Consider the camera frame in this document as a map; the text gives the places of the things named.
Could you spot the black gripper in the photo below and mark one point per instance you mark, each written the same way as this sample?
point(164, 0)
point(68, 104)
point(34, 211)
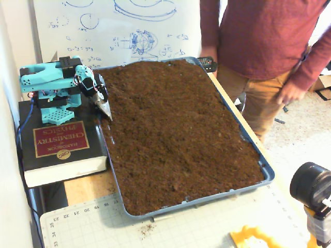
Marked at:
point(103, 103)

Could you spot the brown soil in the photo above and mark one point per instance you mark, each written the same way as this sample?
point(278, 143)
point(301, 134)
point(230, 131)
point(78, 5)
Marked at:
point(175, 129)

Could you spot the black device with lights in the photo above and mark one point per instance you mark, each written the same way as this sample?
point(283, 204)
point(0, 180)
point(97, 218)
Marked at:
point(209, 64)

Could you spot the person's left forearm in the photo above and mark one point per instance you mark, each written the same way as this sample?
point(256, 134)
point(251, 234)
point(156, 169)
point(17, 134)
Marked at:
point(313, 64)

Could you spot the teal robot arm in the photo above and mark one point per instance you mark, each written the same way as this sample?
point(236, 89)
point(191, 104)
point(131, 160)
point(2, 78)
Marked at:
point(46, 77)

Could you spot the person's right forearm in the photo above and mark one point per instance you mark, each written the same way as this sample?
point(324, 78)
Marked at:
point(209, 25)

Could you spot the person's right hand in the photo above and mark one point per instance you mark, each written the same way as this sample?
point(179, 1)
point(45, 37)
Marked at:
point(208, 52)

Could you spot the person's left hand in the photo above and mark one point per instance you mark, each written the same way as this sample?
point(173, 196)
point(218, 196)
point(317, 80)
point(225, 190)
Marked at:
point(292, 93)

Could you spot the black chemistry handbook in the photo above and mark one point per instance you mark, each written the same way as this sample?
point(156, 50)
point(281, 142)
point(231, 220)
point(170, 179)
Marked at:
point(62, 144)

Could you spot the whiteboard with blue sketches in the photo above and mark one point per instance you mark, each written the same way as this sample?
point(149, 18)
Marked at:
point(116, 25)

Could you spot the green cutting mat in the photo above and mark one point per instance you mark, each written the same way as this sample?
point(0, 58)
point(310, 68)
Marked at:
point(181, 232)

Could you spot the person in red shirt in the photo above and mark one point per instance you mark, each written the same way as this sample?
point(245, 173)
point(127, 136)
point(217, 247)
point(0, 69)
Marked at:
point(263, 38)

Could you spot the small black floor item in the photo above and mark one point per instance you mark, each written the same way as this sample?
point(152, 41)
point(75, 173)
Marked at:
point(279, 121)
point(285, 109)

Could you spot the blue plastic tray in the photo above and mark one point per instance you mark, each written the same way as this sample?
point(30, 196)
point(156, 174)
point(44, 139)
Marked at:
point(269, 173)

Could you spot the yellow plastic part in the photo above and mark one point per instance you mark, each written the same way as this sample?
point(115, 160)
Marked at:
point(248, 236)

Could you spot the cardboard box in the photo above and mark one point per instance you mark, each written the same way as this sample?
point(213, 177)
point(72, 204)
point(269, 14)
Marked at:
point(322, 82)

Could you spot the black camera lens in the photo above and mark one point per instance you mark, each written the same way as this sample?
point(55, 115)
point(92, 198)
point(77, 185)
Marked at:
point(309, 183)

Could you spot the grey yellow camera stand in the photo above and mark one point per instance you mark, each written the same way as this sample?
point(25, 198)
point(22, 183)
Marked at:
point(318, 227)

